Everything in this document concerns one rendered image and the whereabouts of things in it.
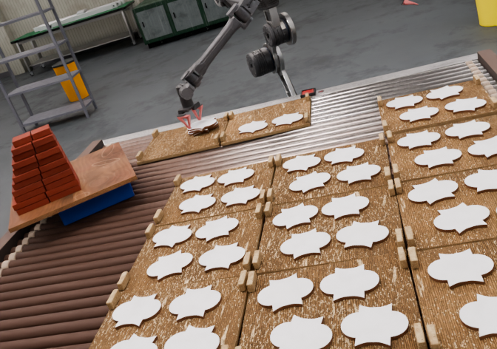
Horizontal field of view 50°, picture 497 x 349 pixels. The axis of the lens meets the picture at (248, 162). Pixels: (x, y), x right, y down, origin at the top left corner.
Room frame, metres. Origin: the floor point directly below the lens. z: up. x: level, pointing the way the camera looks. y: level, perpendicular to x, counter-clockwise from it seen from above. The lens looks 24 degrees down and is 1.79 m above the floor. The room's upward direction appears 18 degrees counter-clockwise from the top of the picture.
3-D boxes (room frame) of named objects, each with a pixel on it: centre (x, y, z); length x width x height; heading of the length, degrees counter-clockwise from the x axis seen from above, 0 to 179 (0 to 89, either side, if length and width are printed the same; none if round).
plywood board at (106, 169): (2.13, 0.73, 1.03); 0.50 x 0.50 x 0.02; 14
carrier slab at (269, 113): (2.39, -0.15, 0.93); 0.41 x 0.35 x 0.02; 76
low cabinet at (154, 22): (11.98, 0.09, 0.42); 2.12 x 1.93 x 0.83; 82
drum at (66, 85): (8.73, 2.27, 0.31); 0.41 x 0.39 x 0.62; 82
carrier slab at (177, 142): (2.49, 0.26, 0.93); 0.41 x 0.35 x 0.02; 75
